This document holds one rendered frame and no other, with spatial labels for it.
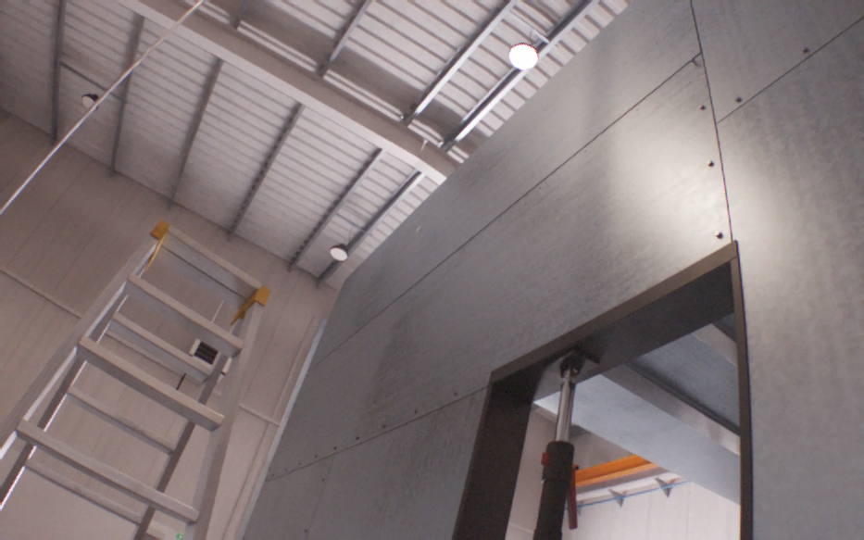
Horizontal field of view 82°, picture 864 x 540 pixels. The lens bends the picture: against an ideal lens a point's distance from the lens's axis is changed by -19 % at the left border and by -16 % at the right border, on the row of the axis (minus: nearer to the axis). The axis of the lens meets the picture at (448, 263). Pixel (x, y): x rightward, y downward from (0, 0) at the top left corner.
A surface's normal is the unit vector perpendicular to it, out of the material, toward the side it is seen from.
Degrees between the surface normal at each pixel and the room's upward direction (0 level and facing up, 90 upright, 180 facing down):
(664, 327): 180
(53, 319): 90
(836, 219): 90
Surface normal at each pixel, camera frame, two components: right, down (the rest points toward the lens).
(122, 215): 0.54, -0.43
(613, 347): -0.23, 0.75
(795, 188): -0.81, -0.50
